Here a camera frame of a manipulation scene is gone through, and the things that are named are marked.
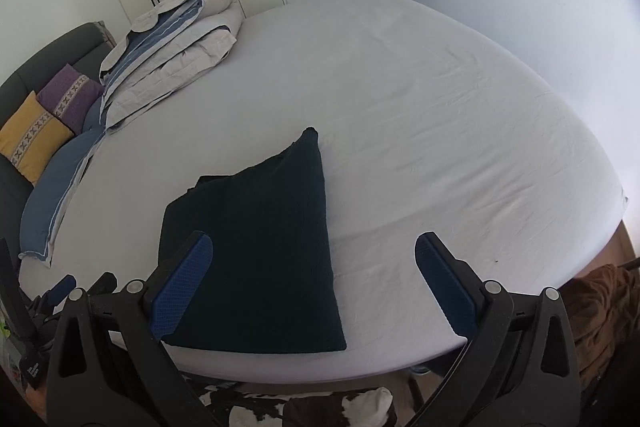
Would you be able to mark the brown white cowhide rug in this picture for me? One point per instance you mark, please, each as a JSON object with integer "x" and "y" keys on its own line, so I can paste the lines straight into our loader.
{"x": 350, "y": 407}

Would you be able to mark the brown cloth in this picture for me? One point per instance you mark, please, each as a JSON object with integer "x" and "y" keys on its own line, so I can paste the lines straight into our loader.
{"x": 605, "y": 307}

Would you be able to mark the grey upholstered headboard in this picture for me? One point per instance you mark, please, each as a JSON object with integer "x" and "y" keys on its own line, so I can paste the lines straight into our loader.
{"x": 50, "y": 52}

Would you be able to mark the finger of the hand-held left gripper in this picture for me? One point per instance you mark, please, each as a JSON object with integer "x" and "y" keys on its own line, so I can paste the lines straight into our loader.
{"x": 104, "y": 282}
{"x": 62, "y": 285}

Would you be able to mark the purple patterned pillow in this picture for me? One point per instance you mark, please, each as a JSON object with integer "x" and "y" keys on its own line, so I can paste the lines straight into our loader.
{"x": 70, "y": 94}

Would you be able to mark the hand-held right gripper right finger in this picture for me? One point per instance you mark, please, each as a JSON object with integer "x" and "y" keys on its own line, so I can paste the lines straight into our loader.
{"x": 445, "y": 287}

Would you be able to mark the yellow patterned pillow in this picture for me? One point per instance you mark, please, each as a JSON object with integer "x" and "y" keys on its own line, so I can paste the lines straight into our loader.
{"x": 32, "y": 137}

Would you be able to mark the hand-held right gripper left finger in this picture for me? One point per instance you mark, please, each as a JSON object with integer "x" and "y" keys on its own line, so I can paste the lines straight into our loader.
{"x": 182, "y": 287}

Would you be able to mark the dark green sweater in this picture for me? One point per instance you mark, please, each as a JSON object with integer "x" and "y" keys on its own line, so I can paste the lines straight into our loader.
{"x": 275, "y": 232}

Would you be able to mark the blue pillow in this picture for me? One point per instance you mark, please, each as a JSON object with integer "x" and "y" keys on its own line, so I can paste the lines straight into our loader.
{"x": 55, "y": 187}

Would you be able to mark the bed with white sheet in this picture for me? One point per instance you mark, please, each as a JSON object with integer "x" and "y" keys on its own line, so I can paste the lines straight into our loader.
{"x": 425, "y": 107}

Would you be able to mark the folded grey blue duvet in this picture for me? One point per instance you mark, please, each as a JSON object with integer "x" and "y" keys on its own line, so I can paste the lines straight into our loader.
{"x": 175, "y": 52}

